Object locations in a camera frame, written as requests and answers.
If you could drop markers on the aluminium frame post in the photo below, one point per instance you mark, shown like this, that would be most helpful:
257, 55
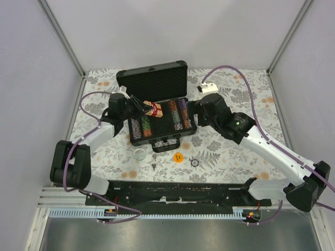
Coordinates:
289, 35
61, 36

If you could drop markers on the left aluminium frame post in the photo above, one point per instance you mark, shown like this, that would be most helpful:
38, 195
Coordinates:
61, 36

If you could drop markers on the clear dealer button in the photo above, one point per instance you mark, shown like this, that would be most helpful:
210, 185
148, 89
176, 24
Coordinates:
139, 154

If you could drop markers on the orange black chip row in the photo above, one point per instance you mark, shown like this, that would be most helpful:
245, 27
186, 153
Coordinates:
175, 115

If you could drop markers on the purple orange chip row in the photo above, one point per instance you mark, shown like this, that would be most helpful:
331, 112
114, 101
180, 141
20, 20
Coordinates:
184, 113

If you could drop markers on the right aluminium frame post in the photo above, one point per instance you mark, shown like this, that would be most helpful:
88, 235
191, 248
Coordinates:
289, 35

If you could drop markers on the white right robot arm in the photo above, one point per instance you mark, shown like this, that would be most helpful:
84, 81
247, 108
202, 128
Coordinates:
304, 180

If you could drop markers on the green chip row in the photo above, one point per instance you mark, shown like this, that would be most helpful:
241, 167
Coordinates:
146, 126

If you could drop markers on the blue tan chip row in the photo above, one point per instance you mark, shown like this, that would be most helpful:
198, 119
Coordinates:
136, 130

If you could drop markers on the black poker set case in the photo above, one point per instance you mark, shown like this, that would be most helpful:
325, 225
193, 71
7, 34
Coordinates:
163, 86

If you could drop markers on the red playing card deck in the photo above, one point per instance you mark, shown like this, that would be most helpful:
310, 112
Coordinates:
156, 111

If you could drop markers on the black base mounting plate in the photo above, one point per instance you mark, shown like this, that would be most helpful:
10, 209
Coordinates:
137, 193

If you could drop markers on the orange big blind button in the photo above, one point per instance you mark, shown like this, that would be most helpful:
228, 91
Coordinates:
178, 157

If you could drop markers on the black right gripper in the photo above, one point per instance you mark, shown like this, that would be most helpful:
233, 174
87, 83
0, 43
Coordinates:
195, 107

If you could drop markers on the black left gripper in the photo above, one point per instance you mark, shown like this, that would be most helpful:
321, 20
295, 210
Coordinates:
140, 113

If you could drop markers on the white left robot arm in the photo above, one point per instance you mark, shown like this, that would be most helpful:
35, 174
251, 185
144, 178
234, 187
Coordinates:
71, 164

